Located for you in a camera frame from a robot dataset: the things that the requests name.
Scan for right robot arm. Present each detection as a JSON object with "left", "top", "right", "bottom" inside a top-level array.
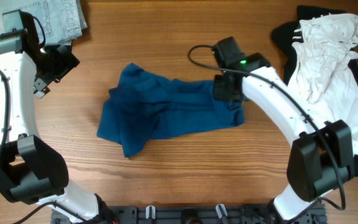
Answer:
[{"left": 212, "top": 37, "right": 356, "bottom": 223}]

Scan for white crumpled garment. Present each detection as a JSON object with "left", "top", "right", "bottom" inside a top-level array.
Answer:
[{"left": 288, "top": 13, "right": 358, "bottom": 155}]

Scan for right black cable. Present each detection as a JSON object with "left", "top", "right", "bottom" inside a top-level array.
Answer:
[{"left": 187, "top": 44, "right": 347, "bottom": 218}]

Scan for dark blue polo shirt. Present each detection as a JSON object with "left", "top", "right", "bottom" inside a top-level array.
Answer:
[{"left": 96, "top": 63, "right": 245, "bottom": 157}]

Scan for black garment under white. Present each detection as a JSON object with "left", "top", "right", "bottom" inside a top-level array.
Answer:
[{"left": 271, "top": 5, "right": 358, "bottom": 170}]

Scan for light blue denim jeans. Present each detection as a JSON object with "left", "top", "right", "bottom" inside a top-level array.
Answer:
[{"left": 0, "top": 0, "right": 87, "bottom": 46}]

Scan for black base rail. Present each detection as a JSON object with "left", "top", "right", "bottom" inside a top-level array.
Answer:
[{"left": 50, "top": 203, "right": 328, "bottom": 224}]

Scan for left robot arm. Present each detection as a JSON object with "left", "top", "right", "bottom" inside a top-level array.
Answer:
[{"left": 0, "top": 10, "right": 117, "bottom": 223}]

